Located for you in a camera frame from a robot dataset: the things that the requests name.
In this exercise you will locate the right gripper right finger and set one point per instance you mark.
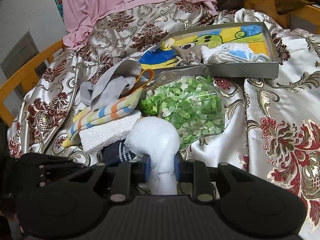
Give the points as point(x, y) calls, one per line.
point(182, 168)

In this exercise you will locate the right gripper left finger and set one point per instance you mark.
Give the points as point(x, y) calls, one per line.
point(144, 168)

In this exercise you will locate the navy striped sock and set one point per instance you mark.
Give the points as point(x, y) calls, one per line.
point(117, 152)

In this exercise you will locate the white fluffy sock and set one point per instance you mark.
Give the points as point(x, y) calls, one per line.
point(160, 140)

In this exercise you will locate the striped pastel towel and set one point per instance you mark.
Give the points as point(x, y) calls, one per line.
point(88, 118)

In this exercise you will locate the grey sock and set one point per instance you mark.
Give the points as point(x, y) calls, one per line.
point(115, 82)

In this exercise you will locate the white textured cloth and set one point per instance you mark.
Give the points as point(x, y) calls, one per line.
point(97, 137)

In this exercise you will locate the floral satin sofa cover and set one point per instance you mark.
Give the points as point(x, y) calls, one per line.
point(272, 125)

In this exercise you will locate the white and blue cloth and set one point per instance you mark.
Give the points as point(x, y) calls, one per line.
point(231, 53)

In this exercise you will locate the grey tray with cartoon picture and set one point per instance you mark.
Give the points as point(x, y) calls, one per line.
point(162, 57)

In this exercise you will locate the wooden side table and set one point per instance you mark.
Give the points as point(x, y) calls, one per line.
point(303, 14)

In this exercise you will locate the beige drawstring pouch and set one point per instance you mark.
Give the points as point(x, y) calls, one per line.
point(188, 56)

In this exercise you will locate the grey wall panel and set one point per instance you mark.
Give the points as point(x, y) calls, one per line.
point(23, 51)

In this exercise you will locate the colourful wall poster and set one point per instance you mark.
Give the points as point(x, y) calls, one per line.
point(59, 8)

